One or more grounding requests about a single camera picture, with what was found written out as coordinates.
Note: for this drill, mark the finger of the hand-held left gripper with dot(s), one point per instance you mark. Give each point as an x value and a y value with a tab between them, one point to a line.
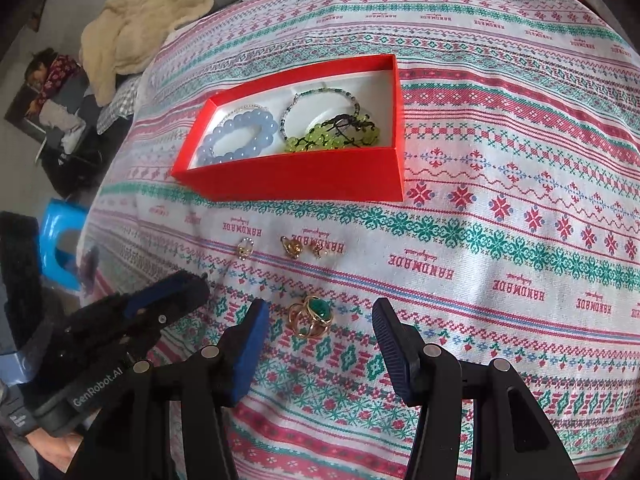
165	292

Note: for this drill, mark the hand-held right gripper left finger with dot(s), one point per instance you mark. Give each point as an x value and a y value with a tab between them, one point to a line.
250	355

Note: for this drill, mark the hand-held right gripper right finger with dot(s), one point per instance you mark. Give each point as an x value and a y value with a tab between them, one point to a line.
395	352

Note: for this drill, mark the red jewelry box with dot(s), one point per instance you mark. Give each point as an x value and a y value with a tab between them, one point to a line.
300	175

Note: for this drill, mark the person's left hand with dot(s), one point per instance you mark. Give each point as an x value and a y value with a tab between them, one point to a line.
50	452

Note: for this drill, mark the blue plastic stool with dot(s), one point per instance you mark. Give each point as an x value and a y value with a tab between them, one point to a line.
50	230

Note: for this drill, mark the grey plaid cloth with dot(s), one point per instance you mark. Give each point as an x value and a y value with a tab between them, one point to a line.
120	102

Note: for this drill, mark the patterned red green bedsheet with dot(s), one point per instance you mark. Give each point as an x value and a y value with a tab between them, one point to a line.
500	160

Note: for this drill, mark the beige quilted blanket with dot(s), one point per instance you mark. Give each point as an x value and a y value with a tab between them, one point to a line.
140	25

